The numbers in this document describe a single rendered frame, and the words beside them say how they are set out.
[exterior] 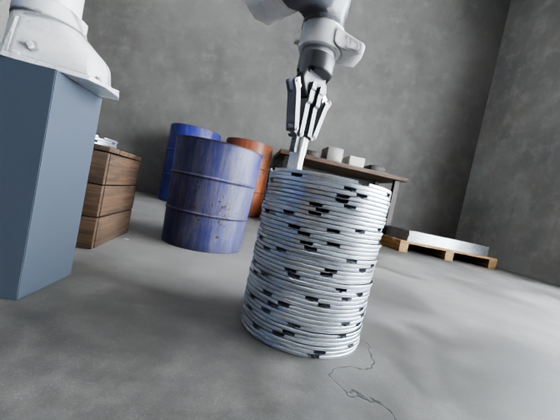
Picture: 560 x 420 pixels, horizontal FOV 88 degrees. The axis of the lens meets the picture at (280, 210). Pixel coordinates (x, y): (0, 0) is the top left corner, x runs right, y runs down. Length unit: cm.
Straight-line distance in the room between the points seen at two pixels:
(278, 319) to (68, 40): 69
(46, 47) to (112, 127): 365
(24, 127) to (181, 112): 357
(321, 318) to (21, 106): 70
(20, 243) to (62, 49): 39
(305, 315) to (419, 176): 435
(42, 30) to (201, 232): 83
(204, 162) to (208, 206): 19
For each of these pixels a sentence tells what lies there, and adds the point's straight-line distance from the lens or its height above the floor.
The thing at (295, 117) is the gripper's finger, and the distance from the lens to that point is 60.
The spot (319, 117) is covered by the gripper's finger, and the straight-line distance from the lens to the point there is 66.
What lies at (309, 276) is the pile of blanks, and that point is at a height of 16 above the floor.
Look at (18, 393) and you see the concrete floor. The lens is 53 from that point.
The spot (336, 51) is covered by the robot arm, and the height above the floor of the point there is 61.
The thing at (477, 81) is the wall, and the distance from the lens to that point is 563.
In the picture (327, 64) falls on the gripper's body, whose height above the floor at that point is 57.
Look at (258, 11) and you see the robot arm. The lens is 72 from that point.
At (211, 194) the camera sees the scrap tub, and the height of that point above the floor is 25.
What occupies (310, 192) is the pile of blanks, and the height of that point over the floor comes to 32.
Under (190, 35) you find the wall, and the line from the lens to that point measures 455.
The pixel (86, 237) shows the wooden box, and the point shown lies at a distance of 117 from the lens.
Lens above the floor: 30
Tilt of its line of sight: 2 degrees down
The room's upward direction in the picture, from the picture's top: 12 degrees clockwise
